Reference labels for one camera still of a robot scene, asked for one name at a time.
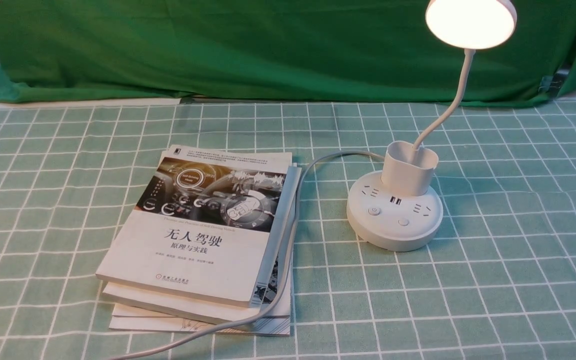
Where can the white desk lamp socket base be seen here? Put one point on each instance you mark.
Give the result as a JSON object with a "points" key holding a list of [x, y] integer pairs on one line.
{"points": [[396, 208]]}

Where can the bottom white book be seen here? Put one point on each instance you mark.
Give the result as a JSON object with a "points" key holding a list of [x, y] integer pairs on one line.
{"points": [[269, 327]]}

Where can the white book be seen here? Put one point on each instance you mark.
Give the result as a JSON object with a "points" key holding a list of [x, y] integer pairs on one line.
{"points": [[278, 240], [269, 327]]}

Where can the top white textbook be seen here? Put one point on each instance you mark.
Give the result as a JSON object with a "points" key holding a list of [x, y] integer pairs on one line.
{"points": [[201, 227]]}

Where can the middle white book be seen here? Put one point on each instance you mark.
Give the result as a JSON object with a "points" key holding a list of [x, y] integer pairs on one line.
{"points": [[278, 240]]}

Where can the green backdrop cloth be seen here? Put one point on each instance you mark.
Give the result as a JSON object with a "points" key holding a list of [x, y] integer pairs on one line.
{"points": [[299, 50]]}

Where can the green checked tablecloth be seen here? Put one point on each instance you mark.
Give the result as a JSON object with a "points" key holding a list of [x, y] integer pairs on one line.
{"points": [[497, 282]]}

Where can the metal binder clip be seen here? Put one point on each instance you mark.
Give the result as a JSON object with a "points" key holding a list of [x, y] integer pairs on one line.
{"points": [[552, 85]]}

